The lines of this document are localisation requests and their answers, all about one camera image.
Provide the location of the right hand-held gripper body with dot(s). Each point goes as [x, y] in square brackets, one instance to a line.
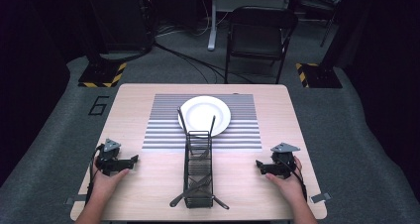
[280, 166]

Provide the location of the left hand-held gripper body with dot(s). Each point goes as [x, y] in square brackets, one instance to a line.
[109, 163]

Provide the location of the person's right hand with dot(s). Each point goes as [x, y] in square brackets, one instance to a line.
[289, 186]

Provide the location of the person's left hand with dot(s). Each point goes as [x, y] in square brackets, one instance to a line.
[107, 184]

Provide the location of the grey striped placemat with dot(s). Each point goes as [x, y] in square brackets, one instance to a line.
[165, 131]

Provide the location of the white round plate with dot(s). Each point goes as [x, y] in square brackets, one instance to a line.
[204, 113]

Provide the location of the black stand base striped tape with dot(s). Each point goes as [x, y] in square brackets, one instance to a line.
[100, 75]
[318, 76]

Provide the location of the black folding chair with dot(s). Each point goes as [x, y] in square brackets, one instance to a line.
[257, 35]

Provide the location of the black cabinet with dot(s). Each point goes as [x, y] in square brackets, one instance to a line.
[122, 16]

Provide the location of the grey table edge bracket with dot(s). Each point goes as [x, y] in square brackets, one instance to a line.
[74, 200]
[320, 197]

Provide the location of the white desk frame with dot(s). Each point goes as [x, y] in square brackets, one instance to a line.
[212, 22]

